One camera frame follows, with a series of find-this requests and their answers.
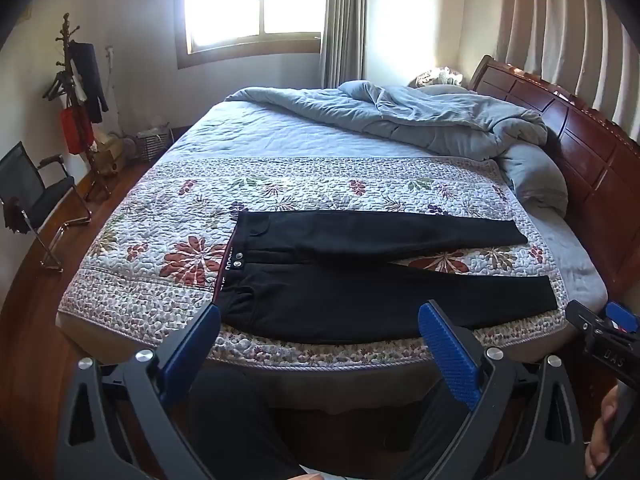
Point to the patterned pillow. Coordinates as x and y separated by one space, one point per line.
440 77

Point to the wooden bed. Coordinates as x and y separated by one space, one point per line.
575 145

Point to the light blue bed sheet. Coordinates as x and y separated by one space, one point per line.
575 260

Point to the black metal-frame chair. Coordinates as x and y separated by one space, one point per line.
40 195

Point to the wooden coat rack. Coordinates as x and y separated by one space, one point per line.
64 35

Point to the person's left leg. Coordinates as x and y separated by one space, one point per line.
235 420

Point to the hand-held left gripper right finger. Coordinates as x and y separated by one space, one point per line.
450 355

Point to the person's leg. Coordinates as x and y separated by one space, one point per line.
410 440
235 420

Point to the grey-blue duvet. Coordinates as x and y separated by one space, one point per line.
425 120

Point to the person's right hand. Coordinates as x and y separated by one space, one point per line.
602 435

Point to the person's right leg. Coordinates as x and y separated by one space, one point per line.
410 440

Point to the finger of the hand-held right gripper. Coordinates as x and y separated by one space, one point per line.
585 316
622 316

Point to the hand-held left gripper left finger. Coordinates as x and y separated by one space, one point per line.
192 355

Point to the cardboard box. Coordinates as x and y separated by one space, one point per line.
110 157

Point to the black clothes hanger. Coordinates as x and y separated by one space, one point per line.
57 87

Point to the black hanging garment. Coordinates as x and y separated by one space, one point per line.
90 80

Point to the grey curtain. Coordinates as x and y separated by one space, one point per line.
345 20

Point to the black pants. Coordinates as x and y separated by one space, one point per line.
350 300

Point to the beige striped curtain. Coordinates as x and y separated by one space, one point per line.
565 25

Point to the window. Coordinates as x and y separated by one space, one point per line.
250 0

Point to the floral quilted bedspread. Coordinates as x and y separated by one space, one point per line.
150 210

